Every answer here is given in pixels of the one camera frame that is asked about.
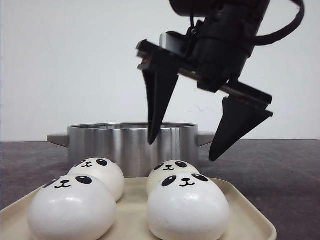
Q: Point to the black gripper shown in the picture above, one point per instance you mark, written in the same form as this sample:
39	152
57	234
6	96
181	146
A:
213	53

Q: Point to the panda bun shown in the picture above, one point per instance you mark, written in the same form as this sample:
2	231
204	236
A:
105	170
166	169
72	207
187	206

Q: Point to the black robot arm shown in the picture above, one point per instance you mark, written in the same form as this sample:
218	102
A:
194	8

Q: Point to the stainless steel steamer pot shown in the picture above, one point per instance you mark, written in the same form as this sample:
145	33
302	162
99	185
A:
127	145

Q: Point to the beige plastic tray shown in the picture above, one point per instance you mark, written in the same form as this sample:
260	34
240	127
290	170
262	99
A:
246	222

